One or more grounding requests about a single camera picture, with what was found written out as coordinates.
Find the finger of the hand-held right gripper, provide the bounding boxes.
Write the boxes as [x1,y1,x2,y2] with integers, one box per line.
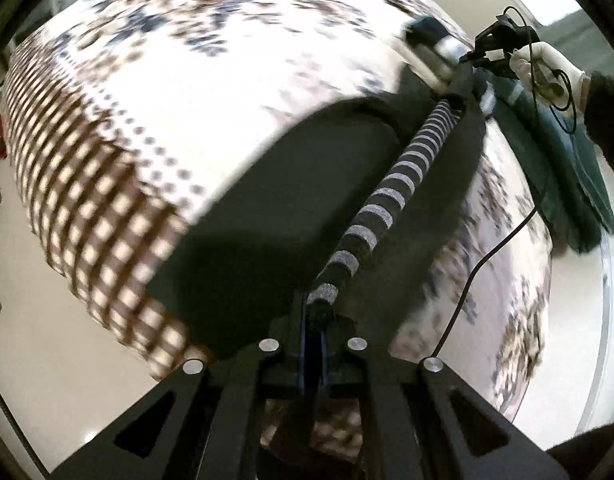
[458,46,512,79]

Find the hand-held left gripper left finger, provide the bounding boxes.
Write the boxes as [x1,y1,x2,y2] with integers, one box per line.
[51,304,314,480]

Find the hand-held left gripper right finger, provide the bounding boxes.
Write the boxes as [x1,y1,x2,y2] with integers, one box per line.
[317,310,570,480]

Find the dark grey striped sweater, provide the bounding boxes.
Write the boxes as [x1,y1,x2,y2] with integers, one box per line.
[144,62,488,361]

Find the person's right forearm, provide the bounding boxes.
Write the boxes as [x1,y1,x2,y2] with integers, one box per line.
[583,72,614,158]

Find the folded striped clothes stack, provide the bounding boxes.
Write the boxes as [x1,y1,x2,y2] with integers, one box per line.
[404,16,496,118]

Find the person's right hand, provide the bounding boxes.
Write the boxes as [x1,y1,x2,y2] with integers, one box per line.
[508,41,589,113]

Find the teal folded blanket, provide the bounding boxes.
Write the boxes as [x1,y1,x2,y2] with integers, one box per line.
[479,72,614,253]

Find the floral bedspread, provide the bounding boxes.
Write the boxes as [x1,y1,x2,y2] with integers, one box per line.
[0,0,552,463]

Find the black cable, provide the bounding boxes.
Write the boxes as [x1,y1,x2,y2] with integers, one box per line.
[429,6,578,358]

